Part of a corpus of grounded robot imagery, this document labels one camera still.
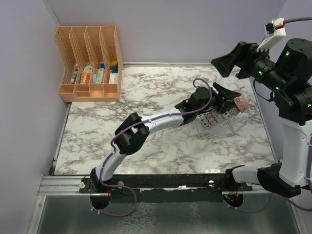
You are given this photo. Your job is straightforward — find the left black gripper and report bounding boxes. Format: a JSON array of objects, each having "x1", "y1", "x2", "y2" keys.
[{"x1": 195, "y1": 83, "x2": 240, "y2": 115}]

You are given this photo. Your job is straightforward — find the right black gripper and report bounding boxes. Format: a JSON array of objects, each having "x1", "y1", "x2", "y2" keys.
[{"x1": 212, "y1": 40, "x2": 289, "y2": 93}]

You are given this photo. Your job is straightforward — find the green leaf pattern bowl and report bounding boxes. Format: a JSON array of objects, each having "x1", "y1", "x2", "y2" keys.
[{"x1": 234, "y1": 89, "x2": 250, "y2": 113}]

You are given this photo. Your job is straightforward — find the brown tile pattern bowl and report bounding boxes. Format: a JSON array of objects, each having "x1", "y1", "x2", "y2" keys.
[{"x1": 229, "y1": 105, "x2": 241, "y2": 117}]

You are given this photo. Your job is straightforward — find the blue triangle pattern bowl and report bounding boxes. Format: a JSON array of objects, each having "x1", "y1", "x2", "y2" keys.
[{"x1": 213, "y1": 112, "x2": 225, "y2": 123}]

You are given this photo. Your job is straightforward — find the red geometric pattern bowl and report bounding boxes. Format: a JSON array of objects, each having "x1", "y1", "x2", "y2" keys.
[{"x1": 206, "y1": 113, "x2": 218, "y2": 125}]

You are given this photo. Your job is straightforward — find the blue floral pattern bowl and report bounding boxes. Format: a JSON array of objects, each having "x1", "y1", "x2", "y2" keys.
[{"x1": 198, "y1": 115, "x2": 212, "y2": 129}]

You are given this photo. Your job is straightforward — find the red circle pattern bowl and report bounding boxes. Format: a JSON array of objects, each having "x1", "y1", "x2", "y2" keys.
[{"x1": 222, "y1": 111, "x2": 233, "y2": 120}]

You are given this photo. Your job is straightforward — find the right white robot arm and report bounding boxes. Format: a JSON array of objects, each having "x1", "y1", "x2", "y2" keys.
[{"x1": 211, "y1": 38, "x2": 312, "y2": 198}]

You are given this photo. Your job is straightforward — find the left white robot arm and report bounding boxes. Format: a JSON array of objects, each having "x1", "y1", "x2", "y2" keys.
[{"x1": 90, "y1": 82, "x2": 241, "y2": 193}]

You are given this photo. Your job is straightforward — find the orange plastic desk organizer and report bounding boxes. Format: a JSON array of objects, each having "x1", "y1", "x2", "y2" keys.
[{"x1": 55, "y1": 26, "x2": 123, "y2": 103}]

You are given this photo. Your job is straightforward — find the items in organizer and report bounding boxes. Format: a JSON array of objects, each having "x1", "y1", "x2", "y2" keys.
[{"x1": 70, "y1": 60, "x2": 118, "y2": 84}]

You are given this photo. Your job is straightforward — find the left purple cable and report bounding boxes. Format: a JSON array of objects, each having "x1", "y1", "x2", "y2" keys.
[{"x1": 91, "y1": 78, "x2": 213, "y2": 216}]

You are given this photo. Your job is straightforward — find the purple cable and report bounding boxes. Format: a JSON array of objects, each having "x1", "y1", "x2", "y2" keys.
[
  {"x1": 91, "y1": 78, "x2": 213, "y2": 216},
  {"x1": 228, "y1": 16, "x2": 312, "y2": 213}
]

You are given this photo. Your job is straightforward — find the white wire dish rack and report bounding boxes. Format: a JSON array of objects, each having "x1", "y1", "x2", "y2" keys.
[{"x1": 195, "y1": 86, "x2": 259, "y2": 138}]

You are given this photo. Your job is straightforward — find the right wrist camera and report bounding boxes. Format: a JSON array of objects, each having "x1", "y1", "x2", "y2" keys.
[{"x1": 257, "y1": 18, "x2": 286, "y2": 52}]

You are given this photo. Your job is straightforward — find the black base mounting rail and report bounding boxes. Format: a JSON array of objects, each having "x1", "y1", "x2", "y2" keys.
[{"x1": 48, "y1": 159, "x2": 254, "y2": 203}]

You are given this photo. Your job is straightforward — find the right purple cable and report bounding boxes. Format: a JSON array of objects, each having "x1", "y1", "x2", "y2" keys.
[{"x1": 228, "y1": 16, "x2": 312, "y2": 213}]

